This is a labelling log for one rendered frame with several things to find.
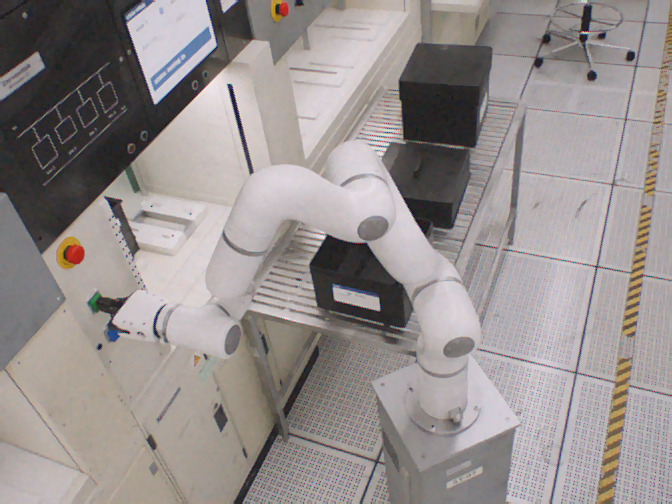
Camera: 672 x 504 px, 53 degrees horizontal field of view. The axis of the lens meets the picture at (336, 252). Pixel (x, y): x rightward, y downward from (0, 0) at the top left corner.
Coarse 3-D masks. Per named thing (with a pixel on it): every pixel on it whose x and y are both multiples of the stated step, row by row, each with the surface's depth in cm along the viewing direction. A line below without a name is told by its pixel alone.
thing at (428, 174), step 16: (400, 144) 234; (384, 160) 228; (400, 160) 227; (416, 160) 226; (432, 160) 225; (448, 160) 224; (464, 160) 223; (400, 176) 221; (416, 176) 219; (432, 176) 219; (448, 176) 218; (464, 176) 223; (400, 192) 215; (416, 192) 214; (432, 192) 213; (448, 192) 212; (464, 192) 226; (416, 208) 214; (432, 208) 212; (448, 208) 210; (448, 224) 214
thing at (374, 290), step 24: (336, 240) 201; (432, 240) 196; (312, 264) 187; (336, 264) 205; (360, 264) 203; (336, 288) 187; (360, 288) 183; (384, 288) 178; (360, 312) 190; (384, 312) 186; (408, 312) 187
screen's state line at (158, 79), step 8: (208, 32) 165; (192, 40) 159; (200, 40) 162; (208, 40) 165; (184, 48) 157; (192, 48) 160; (200, 48) 163; (176, 56) 155; (184, 56) 158; (192, 56) 160; (168, 64) 153; (176, 64) 155; (160, 72) 151; (168, 72) 153; (152, 80) 149; (160, 80) 151
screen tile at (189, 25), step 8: (168, 0) 148; (176, 0) 151; (184, 0) 154; (192, 0) 156; (200, 0) 159; (176, 8) 152; (200, 8) 160; (192, 16) 157; (200, 16) 160; (184, 24) 155; (192, 24) 158; (200, 24) 161; (184, 32) 156; (192, 32) 159; (184, 40) 156
